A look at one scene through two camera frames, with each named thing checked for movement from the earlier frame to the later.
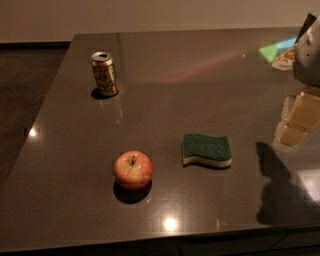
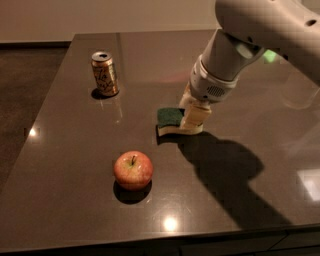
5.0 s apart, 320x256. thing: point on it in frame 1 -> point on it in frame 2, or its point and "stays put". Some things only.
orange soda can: (105, 73) stays put
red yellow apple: (133, 170) stays put
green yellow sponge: (206, 150) -> (169, 120)
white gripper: (308, 63) -> (209, 84)
